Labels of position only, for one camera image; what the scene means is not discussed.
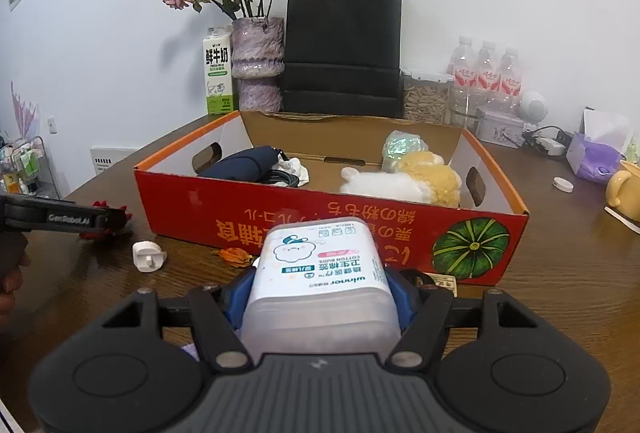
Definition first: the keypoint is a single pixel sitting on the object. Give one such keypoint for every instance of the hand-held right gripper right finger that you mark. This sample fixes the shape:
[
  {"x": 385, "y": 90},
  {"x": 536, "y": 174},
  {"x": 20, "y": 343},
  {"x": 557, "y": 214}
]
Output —
[{"x": 406, "y": 300}]

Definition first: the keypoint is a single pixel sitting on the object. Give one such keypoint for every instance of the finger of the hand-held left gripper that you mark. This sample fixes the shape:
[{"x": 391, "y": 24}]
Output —
[{"x": 110, "y": 220}]

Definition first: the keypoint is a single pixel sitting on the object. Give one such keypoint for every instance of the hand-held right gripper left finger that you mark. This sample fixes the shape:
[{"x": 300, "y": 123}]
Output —
[{"x": 235, "y": 300}]

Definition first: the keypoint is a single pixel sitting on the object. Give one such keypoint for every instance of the red artificial rose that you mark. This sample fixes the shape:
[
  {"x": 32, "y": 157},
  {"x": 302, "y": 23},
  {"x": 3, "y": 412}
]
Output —
[{"x": 100, "y": 204}]

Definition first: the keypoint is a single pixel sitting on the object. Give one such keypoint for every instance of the small yellow box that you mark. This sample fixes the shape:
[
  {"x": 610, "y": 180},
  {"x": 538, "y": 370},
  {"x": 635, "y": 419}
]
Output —
[{"x": 444, "y": 284}]

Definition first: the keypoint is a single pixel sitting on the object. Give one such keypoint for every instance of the white plug adapter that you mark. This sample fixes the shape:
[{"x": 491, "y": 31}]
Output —
[{"x": 147, "y": 258}]

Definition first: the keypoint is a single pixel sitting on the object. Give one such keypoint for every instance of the purple burlap bag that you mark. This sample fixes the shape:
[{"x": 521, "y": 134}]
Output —
[{"x": 190, "y": 350}]

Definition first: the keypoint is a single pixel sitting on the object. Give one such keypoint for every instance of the white cotton swab box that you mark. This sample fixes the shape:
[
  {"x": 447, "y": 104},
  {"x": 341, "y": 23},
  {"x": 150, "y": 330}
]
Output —
[{"x": 320, "y": 283}]

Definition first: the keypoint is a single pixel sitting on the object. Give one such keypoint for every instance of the red cardboard box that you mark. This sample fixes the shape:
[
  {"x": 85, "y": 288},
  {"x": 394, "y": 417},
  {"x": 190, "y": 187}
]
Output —
[{"x": 200, "y": 208}]

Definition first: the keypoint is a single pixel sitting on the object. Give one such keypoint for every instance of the white yellow plush sheep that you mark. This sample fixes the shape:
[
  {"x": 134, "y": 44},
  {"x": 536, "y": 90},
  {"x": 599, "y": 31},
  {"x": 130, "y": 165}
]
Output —
[{"x": 400, "y": 183}]

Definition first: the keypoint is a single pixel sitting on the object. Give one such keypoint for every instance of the navy zip pouch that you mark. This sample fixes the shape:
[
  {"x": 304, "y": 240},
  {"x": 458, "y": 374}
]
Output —
[{"x": 240, "y": 165}]

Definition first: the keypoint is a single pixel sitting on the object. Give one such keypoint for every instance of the white tissue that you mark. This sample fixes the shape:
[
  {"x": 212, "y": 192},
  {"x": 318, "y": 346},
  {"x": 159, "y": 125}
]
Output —
[{"x": 299, "y": 169}]

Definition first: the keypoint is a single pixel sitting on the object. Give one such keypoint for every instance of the iridescent wrapper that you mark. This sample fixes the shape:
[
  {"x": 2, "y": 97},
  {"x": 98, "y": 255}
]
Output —
[{"x": 402, "y": 145}]

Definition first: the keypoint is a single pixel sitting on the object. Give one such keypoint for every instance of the white bottle cap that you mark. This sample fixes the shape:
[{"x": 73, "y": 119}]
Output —
[{"x": 564, "y": 184}]

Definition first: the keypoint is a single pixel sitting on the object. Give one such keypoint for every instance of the wooden desktop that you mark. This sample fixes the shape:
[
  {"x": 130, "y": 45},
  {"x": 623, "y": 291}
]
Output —
[{"x": 560, "y": 273}]

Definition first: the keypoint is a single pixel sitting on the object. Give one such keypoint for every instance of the person's left hand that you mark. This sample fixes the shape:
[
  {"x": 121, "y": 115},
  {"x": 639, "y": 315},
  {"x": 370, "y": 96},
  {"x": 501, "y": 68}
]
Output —
[{"x": 10, "y": 278}]

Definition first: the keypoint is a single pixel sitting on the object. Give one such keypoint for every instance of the orange dried petal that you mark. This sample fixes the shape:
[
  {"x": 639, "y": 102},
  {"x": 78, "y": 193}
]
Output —
[{"x": 235, "y": 257}]

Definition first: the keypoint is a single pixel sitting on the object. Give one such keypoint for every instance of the white green milk carton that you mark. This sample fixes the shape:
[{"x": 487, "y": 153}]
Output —
[{"x": 218, "y": 68}]

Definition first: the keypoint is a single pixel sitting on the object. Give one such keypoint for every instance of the clear jar of pellets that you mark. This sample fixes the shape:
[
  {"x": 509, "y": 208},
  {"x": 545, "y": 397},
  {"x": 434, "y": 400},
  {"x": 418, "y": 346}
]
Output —
[{"x": 425, "y": 100}]

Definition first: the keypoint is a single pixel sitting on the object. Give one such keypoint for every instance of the white power strip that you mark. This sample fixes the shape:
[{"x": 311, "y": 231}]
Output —
[{"x": 547, "y": 144}]

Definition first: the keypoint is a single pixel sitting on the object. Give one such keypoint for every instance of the purple marbled vase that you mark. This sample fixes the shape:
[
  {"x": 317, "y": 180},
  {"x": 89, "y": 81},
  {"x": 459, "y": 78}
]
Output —
[{"x": 257, "y": 58}]

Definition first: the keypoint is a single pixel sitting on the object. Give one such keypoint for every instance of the clear water bottle red label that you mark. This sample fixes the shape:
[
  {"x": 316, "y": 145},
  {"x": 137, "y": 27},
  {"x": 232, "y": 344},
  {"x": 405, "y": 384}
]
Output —
[
  {"x": 510, "y": 80},
  {"x": 464, "y": 78},
  {"x": 487, "y": 78}
]

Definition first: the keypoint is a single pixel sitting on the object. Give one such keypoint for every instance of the white paper slip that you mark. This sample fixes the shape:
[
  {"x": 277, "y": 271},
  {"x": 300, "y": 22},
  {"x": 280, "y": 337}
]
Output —
[{"x": 622, "y": 216}]

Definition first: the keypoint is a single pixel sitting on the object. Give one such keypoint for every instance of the purple tissue pack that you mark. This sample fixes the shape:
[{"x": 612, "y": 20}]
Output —
[{"x": 592, "y": 160}]

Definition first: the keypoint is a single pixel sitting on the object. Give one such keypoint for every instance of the yellow mug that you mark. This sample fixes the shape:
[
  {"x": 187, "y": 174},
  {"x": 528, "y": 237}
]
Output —
[{"x": 627, "y": 188}]

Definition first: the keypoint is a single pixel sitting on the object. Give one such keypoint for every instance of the black paper bag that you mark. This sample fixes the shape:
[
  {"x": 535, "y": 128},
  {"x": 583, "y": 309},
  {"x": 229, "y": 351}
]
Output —
[{"x": 345, "y": 38}]

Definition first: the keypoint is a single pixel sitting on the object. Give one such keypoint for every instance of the green white packet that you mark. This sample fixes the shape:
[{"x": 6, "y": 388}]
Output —
[{"x": 635, "y": 153}]

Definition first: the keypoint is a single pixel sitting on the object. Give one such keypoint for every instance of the white wall socket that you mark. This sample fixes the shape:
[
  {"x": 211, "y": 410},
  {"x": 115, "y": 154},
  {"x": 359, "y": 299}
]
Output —
[{"x": 51, "y": 124}]

